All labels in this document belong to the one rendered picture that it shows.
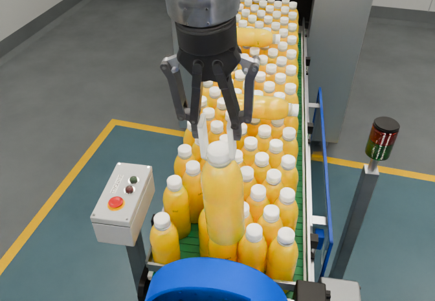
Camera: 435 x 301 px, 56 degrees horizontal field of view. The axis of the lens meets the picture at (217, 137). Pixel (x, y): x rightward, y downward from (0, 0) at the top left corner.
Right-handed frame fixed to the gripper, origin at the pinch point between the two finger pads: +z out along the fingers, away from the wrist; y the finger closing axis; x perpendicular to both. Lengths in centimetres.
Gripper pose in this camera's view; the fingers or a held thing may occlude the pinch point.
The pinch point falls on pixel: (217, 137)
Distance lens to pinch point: 62.8
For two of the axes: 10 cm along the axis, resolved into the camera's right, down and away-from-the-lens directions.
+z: 0.8, 7.4, 6.7
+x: 1.6, -6.7, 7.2
